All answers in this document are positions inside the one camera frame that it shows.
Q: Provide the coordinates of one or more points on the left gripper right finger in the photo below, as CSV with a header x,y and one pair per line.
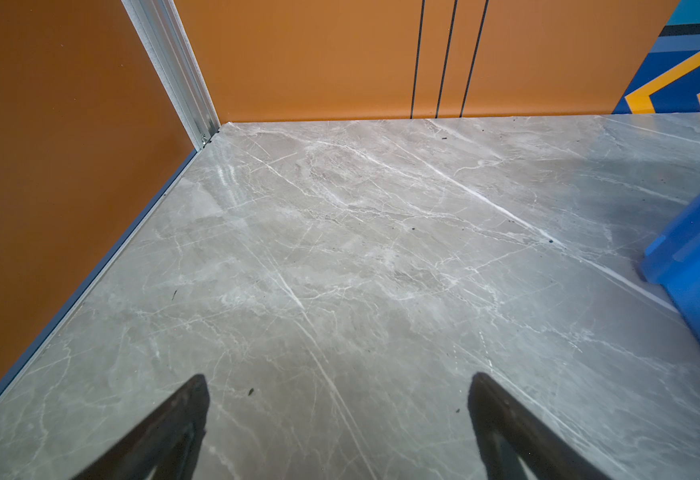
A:
x,y
512,441

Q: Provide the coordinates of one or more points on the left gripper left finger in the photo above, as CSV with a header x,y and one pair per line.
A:
x,y
165,445

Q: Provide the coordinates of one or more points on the aluminium corner post left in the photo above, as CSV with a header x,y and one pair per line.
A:
x,y
162,33

